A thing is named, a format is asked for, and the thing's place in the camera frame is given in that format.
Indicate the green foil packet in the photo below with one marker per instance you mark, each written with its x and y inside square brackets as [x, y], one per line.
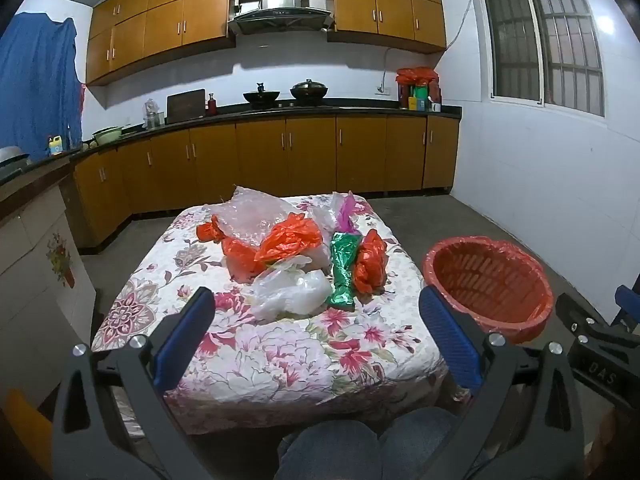
[345, 265]

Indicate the yellow object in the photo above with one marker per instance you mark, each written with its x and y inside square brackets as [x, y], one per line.
[25, 430]

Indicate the black pot with lid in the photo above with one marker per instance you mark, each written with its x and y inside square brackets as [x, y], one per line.
[308, 91]

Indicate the yellow box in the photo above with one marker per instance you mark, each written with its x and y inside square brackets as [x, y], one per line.
[413, 104]

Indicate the person's leg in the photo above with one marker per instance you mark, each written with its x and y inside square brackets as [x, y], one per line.
[330, 452]
[425, 440]

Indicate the white plastic bag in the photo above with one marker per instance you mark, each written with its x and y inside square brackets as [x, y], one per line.
[290, 292]

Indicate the wooden lower cabinets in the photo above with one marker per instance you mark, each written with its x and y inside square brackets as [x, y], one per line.
[310, 155]

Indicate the black wok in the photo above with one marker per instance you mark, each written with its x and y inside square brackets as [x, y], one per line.
[261, 96]

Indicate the red bottle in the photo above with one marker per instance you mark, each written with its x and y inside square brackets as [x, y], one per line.
[213, 106]

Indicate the orange bag on jars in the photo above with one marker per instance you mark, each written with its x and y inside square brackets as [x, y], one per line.
[417, 76]

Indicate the knotted orange plastic bag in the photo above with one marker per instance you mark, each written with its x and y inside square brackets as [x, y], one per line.
[240, 260]

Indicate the thin clear plastic bag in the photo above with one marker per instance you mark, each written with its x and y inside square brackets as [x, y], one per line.
[322, 230]

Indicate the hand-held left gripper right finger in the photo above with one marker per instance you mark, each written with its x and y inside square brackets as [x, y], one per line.
[445, 335]

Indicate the pink plastic bag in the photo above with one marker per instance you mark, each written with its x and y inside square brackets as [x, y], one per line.
[345, 217]

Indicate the metal bowl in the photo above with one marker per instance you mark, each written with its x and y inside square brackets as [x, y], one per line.
[12, 156]

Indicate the white cabinet with flower sticker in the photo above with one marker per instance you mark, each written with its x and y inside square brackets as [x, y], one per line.
[35, 280]

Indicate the glass jar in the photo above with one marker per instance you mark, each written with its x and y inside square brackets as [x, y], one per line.
[151, 116]

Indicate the blue cloth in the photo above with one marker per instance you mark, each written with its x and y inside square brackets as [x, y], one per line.
[35, 85]

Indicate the green basin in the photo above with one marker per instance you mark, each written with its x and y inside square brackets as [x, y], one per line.
[107, 136]

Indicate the wall outlet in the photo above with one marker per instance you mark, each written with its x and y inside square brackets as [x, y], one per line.
[383, 90]

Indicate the yellow bottle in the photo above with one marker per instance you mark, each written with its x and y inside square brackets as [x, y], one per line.
[55, 146]

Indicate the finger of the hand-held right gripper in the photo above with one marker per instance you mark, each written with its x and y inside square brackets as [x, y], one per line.
[627, 302]
[575, 315]

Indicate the orange plastic basket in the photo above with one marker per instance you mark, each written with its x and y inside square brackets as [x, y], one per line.
[490, 280]

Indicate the floral blanket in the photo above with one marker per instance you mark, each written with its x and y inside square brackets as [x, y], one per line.
[280, 360]

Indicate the person's right leg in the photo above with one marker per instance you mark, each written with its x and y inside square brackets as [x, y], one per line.
[425, 440]

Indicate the clear bubble wrap bag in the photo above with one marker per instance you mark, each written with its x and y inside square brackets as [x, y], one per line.
[250, 215]

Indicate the wooden upper cabinet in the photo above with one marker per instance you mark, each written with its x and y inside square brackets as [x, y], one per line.
[160, 20]
[390, 5]

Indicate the black kitchen countertop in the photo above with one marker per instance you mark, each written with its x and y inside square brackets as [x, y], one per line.
[350, 108]

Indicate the person's left leg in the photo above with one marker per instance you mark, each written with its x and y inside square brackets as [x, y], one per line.
[330, 452]

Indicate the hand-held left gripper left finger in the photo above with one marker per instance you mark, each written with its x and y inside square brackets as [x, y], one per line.
[185, 335]

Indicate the brown cutting board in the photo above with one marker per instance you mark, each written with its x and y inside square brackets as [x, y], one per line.
[186, 106]

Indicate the barred window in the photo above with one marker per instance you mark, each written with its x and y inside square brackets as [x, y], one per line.
[545, 40]

